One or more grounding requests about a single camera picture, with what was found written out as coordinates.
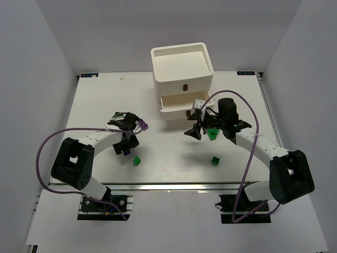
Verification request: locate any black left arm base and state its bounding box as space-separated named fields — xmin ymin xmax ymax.
xmin=77 ymin=193 xmax=133 ymax=221

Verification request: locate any blue left corner label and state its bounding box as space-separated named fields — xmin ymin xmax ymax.
xmin=80 ymin=73 xmax=98 ymax=78

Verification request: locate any green long lego brick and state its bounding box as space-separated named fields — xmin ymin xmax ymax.
xmin=208 ymin=129 xmax=220 ymax=135

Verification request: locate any blue right corner label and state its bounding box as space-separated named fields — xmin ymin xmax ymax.
xmin=236 ymin=71 xmax=255 ymax=76

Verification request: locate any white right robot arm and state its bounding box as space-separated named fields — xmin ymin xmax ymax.
xmin=185 ymin=98 xmax=315 ymax=205

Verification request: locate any green square lego brick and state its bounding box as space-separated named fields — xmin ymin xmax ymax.
xmin=211 ymin=157 xmax=220 ymax=166

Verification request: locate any green small lego brick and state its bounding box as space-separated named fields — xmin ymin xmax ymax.
xmin=133 ymin=156 xmax=141 ymax=166

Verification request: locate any white three-drawer storage box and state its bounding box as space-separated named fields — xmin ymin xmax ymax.
xmin=151 ymin=42 xmax=214 ymax=110

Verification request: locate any blue corner label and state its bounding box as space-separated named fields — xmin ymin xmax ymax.
xmin=236 ymin=71 xmax=255 ymax=76
xmin=80 ymin=73 xmax=98 ymax=78

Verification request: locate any white drawer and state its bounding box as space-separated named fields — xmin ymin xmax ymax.
xmin=159 ymin=91 xmax=210 ymax=120

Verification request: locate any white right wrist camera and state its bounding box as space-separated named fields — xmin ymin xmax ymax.
xmin=193 ymin=99 xmax=206 ymax=111

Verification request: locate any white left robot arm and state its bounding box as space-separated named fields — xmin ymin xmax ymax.
xmin=51 ymin=112 xmax=140 ymax=201

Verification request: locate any purple lego plate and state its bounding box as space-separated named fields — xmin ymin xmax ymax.
xmin=138 ymin=119 xmax=148 ymax=131

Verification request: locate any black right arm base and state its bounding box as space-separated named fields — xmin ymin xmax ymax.
xmin=215 ymin=194 xmax=271 ymax=224

